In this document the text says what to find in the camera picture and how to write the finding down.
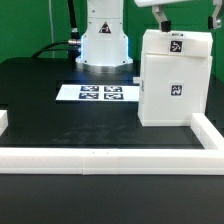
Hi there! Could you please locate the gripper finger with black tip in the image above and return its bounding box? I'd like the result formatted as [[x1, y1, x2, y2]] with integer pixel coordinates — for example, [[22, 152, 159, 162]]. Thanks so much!
[[152, 5, 171, 32], [208, 5, 224, 30]]

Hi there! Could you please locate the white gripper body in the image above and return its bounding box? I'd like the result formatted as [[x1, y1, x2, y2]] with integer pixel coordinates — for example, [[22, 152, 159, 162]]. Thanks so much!
[[134, 0, 191, 7]]

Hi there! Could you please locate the white cabinet top block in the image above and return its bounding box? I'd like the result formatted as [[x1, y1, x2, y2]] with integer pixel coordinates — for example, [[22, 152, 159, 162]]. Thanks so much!
[[142, 29, 213, 57]]

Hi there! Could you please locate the white cabinet body box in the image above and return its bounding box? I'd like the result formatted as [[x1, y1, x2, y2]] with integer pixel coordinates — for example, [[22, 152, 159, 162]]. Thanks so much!
[[138, 54, 212, 126]]

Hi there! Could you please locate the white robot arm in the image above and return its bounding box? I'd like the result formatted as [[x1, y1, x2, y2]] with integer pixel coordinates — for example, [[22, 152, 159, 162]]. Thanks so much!
[[76, 0, 224, 73]]

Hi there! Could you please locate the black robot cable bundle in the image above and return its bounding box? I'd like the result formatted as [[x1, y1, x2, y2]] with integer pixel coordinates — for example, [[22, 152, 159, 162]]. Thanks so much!
[[31, 0, 83, 59]]

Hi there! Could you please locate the white marker base plate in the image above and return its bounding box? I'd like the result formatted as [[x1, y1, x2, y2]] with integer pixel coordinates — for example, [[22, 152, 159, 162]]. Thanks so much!
[[56, 84, 139, 102]]

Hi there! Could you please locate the white U-shaped fence frame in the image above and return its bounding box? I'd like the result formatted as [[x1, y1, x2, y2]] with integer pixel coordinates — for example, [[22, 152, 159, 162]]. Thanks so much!
[[0, 113, 224, 175]]

